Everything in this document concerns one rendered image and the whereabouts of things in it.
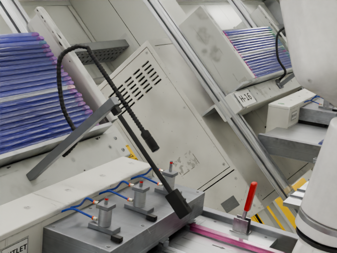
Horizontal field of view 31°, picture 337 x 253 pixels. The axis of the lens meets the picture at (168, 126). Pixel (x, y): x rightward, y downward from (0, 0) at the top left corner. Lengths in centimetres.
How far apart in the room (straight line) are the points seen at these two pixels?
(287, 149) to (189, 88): 43
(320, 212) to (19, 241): 46
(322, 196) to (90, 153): 63
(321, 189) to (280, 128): 139
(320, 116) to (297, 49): 145
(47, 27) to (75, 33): 308
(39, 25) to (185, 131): 84
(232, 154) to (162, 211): 102
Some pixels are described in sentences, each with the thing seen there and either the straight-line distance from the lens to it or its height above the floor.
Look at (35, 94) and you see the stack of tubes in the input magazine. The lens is 124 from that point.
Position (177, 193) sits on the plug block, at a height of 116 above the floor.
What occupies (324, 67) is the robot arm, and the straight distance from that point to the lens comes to 81.
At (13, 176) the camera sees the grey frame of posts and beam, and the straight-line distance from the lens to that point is 112.
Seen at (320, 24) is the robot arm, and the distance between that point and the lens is 83.
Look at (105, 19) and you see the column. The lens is 455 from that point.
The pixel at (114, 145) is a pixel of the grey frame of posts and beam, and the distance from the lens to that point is 135.
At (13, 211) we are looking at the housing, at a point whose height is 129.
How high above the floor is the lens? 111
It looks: 8 degrees up
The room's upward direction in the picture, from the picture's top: 34 degrees counter-clockwise
